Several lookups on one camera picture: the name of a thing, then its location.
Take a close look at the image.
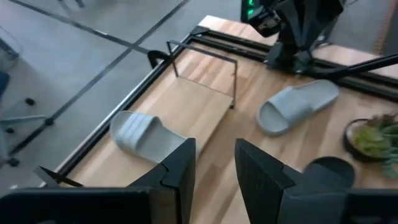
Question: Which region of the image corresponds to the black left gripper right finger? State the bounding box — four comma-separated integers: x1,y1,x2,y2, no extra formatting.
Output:
234,138,348,224

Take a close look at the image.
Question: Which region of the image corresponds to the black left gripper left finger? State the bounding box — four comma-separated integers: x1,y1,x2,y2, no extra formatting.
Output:
127,138,198,224

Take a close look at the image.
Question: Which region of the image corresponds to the grey striped slide sandal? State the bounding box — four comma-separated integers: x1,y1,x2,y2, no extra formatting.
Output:
255,78,340,137
109,110,200,165

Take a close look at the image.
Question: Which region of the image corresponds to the black slide sandal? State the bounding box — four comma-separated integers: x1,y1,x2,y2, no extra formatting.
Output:
303,156,356,189

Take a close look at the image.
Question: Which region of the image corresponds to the small potted succulent plant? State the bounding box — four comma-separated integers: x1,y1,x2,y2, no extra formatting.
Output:
343,112,398,180

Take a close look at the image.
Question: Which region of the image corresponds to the office swivel chair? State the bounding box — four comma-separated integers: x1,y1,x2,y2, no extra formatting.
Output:
0,70,54,168

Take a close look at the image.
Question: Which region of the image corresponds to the black metal table frame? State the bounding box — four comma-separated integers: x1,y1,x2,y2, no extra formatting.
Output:
32,25,398,189

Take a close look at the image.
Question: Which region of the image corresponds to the wooden shelf with black frame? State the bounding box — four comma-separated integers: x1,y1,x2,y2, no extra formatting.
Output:
121,39,239,156

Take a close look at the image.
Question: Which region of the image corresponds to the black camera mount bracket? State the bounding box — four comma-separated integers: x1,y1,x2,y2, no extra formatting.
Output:
147,49,170,69

